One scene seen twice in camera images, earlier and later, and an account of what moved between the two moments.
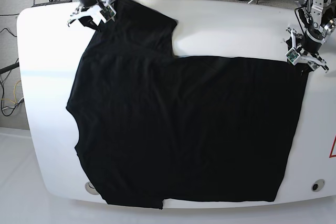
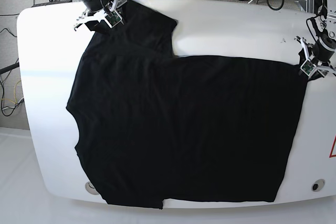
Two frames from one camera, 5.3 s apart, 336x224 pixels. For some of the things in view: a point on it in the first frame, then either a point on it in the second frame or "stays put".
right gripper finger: [303, 58] → [323, 70]
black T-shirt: [157, 127] stays put
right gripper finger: [293, 32] → [303, 41]
